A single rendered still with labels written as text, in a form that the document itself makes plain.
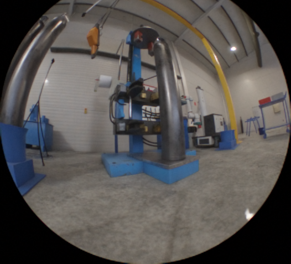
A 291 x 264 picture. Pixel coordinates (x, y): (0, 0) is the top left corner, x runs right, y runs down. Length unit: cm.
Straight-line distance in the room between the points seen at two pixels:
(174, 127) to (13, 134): 116
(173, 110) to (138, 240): 85
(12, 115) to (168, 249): 95
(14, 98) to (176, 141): 123
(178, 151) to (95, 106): 275
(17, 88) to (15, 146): 36
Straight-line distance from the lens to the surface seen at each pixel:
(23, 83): 89
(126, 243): 40
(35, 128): 272
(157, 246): 39
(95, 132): 306
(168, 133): 85
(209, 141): 272
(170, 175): 77
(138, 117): 165
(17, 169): 81
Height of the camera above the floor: 34
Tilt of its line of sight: 12 degrees up
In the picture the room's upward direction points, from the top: 2 degrees counter-clockwise
